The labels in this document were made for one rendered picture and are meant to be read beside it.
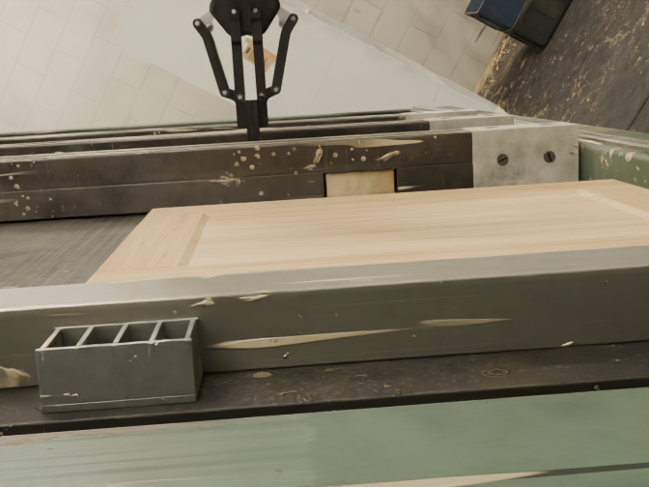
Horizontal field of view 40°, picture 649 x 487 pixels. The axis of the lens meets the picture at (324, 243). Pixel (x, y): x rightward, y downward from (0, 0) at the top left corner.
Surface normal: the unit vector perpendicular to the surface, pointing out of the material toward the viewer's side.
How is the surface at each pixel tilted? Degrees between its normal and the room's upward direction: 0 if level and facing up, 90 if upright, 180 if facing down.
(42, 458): 60
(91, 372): 89
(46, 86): 90
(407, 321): 90
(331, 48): 90
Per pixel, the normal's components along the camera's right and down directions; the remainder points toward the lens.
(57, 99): 0.00, 0.31
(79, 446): -0.06, -0.98
